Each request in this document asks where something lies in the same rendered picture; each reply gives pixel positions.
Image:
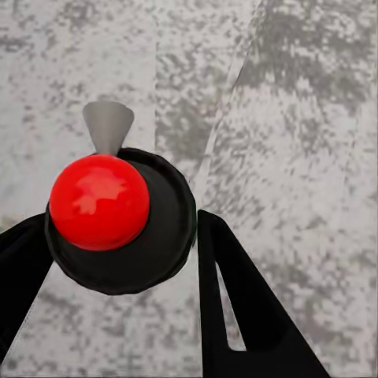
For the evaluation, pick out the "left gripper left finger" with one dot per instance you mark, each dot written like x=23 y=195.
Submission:
x=25 y=261

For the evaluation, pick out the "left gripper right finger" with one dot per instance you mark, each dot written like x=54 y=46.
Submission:
x=275 y=348

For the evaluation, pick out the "insectifuge atomizer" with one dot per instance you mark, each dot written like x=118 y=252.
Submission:
x=122 y=220

